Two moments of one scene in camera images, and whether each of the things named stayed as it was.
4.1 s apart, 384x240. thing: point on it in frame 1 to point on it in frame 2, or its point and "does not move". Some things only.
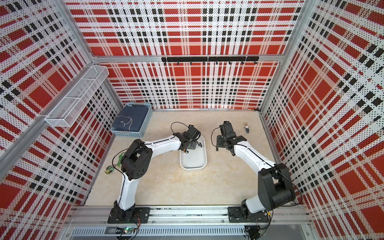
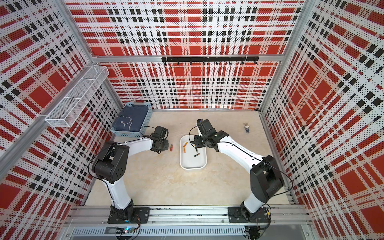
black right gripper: [219, 139] to [196, 140]
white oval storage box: [195, 159] does not move
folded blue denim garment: [131, 118] does not move
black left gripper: [194, 144] to [166, 147]
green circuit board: [126, 230] does not move
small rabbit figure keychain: [246, 127] does not move
